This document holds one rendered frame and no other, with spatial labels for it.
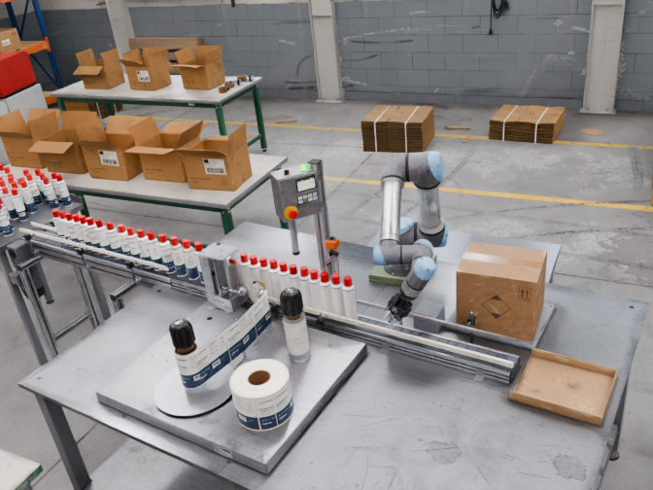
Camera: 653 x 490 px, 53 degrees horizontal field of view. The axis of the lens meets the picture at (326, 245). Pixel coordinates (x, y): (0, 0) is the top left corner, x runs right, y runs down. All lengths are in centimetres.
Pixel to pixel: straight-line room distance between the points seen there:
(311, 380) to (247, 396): 33
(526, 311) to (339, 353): 72
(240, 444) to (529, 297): 116
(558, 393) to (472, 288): 48
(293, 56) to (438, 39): 193
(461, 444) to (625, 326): 91
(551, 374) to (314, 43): 654
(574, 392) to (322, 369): 89
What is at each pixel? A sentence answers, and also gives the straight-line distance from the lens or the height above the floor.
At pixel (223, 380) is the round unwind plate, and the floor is 89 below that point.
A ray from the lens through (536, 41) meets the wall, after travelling 775.
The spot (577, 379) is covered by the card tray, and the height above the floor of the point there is 83.
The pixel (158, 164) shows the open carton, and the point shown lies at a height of 90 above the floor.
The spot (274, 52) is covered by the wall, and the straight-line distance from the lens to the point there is 892.
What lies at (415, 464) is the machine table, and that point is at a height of 83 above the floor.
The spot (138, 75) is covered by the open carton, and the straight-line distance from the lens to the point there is 715.
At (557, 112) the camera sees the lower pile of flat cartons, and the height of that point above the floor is 20.
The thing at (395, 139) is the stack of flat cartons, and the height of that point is 14.
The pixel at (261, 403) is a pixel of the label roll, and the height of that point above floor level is 100.
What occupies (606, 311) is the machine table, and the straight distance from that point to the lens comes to 290.
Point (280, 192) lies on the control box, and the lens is 258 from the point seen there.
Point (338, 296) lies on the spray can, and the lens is 265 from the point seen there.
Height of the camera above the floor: 246
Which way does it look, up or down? 29 degrees down
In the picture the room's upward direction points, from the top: 7 degrees counter-clockwise
